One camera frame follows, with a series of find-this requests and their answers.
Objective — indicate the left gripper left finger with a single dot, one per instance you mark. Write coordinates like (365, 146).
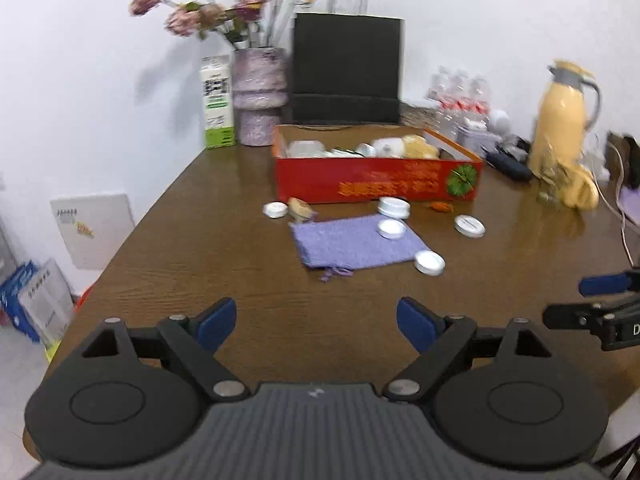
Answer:
(190, 344)

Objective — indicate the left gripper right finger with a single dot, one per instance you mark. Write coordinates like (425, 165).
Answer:
(444, 347)

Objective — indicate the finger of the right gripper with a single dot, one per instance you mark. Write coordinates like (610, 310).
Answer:
(611, 284)
(591, 314)

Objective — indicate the white round cream tin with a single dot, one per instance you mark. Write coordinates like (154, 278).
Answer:
(429, 263)

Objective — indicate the white round tin lid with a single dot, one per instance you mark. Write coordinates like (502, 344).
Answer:
(392, 229)

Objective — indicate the purple knitted cloth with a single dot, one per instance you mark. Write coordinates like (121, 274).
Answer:
(342, 247)

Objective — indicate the yellow ceramic cup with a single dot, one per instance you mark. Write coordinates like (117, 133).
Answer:
(579, 190)

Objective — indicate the clear glass cup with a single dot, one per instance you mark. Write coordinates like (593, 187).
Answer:
(551, 183)

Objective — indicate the white board on floor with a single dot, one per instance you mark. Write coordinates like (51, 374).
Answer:
(93, 227)

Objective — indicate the small white round jar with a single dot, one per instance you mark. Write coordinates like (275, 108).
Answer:
(275, 210)

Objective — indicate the dark blue glasses case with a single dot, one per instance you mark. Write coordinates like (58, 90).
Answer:
(508, 166)

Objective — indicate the yellow thermos jug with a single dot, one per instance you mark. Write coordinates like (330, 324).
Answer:
(568, 110)

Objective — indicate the blue white carton box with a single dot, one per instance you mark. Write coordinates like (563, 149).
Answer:
(38, 302)

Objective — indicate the white yellow plush toy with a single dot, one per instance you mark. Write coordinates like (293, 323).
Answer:
(411, 147)

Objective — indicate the white round lamp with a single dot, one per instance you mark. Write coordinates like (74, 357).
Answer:
(499, 122)

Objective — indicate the red cardboard box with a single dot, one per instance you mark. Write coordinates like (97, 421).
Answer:
(344, 176)

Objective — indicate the clear plastic container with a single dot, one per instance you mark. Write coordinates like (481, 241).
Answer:
(305, 149)

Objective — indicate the wicker basket with lid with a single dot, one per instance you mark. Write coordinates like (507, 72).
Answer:
(422, 114)

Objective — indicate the pack of water bottles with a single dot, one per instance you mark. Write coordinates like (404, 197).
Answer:
(463, 102)

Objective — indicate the green white milk carton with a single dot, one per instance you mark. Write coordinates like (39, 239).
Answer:
(218, 116)

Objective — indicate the purple ceramic vase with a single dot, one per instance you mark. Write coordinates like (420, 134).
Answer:
(260, 93)

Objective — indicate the black paper bag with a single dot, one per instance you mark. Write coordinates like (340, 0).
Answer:
(346, 69)

